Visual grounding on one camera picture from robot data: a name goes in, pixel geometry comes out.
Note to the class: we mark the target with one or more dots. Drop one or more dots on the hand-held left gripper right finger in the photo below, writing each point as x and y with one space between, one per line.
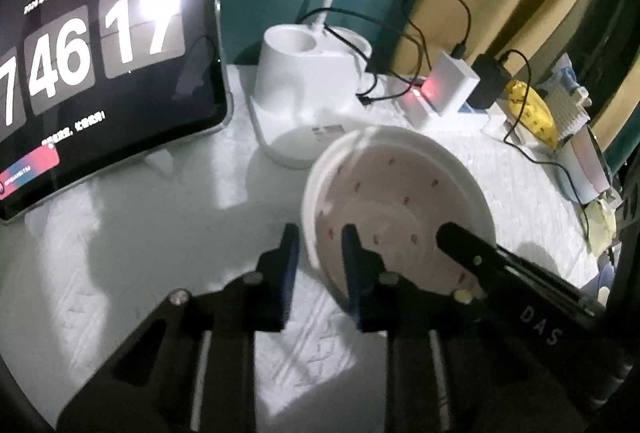
350 275

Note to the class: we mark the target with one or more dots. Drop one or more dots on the pink bowl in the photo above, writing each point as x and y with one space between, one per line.
592 163

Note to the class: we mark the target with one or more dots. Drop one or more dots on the yellow patterned cloth bag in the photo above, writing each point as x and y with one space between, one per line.
600 225

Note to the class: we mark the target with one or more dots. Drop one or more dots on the tablet with clock display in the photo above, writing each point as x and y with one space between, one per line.
100 63

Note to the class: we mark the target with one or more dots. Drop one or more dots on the white red-spotted bowl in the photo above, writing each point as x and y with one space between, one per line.
390 193

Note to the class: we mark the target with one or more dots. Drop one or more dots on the white quilted tablecloth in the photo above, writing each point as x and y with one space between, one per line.
150 263

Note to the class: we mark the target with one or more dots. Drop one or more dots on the white power strip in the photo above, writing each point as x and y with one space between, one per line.
417 108

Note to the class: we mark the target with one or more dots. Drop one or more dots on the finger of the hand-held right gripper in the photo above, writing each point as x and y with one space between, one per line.
462 245

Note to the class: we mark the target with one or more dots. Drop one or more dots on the white desk lamp base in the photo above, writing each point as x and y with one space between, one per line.
295 78

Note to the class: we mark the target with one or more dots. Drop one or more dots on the white charger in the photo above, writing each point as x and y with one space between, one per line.
452 80

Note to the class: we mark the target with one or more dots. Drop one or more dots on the light blue bowl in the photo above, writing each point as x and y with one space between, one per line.
567 178

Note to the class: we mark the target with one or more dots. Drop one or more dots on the blue and cream object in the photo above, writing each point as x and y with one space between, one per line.
567 78

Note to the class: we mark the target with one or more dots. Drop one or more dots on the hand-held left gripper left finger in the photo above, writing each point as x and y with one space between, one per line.
287 275

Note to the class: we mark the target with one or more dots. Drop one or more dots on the black charger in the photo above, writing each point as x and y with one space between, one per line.
490 80

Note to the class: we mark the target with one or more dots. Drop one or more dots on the yellow box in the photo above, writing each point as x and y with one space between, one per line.
532 113

